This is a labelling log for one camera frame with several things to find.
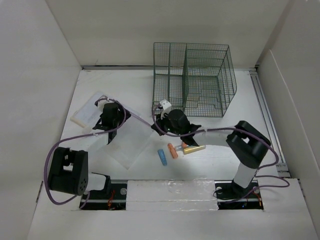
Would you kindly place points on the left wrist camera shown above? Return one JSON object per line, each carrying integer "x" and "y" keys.
{"x": 106, "y": 100}

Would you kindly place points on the yellow marker pen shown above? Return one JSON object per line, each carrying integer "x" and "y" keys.
{"x": 193, "y": 149}

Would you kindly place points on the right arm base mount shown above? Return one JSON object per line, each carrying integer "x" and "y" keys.
{"x": 233, "y": 197}

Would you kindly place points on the light blue capped marker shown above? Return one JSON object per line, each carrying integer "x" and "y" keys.
{"x": 179, "y": 148}

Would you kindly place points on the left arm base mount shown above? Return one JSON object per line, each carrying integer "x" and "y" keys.
{"x": 112, "y": 197}

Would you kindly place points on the green wire mesh organizer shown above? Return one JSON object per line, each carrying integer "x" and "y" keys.
{"x": 196, "y": 78}

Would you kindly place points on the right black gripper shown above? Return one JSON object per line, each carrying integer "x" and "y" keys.
{"x": 159, "y": 123}

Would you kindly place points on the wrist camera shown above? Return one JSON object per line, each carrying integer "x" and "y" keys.
{"x": 106, "y": 100}
{"x": 165, "y": 106}

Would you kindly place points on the orange marker pen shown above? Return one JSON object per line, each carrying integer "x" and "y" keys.
{"x": 172, "y": 151}

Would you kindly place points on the clear zip pouch purple zipper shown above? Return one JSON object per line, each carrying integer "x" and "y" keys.
{"x": 129, "y": 139}

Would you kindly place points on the white notebook booklet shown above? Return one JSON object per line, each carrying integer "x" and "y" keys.
{"x": 88, "y": 115}

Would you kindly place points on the orange capped clear marker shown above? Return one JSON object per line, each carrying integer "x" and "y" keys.
{"x": 184, "y": 145}

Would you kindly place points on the aluminium rail right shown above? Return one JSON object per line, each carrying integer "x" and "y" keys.
{"x": 281, "y": 166}

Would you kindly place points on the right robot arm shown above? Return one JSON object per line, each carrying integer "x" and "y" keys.
{"x": 248, "y": 144}

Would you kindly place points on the blue marker pen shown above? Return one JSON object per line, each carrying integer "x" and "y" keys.
{"x": 162, "y": 157}

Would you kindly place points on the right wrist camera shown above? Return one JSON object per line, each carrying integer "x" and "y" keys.
{"x": 165, "y": 106}

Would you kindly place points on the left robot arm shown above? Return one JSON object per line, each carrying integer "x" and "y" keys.
{"x": 66, "y": 170}

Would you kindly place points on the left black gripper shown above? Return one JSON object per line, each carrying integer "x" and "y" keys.
{"x": 120, "y": 112}

